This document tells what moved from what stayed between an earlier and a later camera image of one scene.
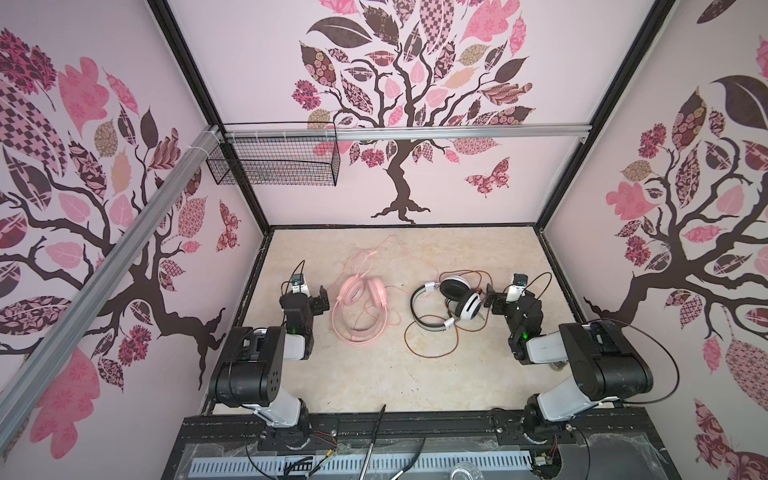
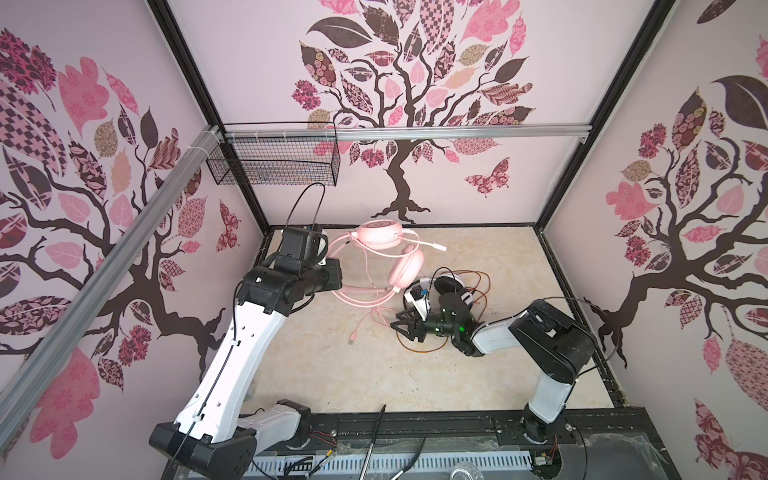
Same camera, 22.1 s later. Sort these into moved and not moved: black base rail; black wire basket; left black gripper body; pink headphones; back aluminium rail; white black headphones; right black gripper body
Moved: right black gripper body; left black gripper body; pink headphones
Not moved: back aluminium rail; white black headphones; black wire basket; black base rail
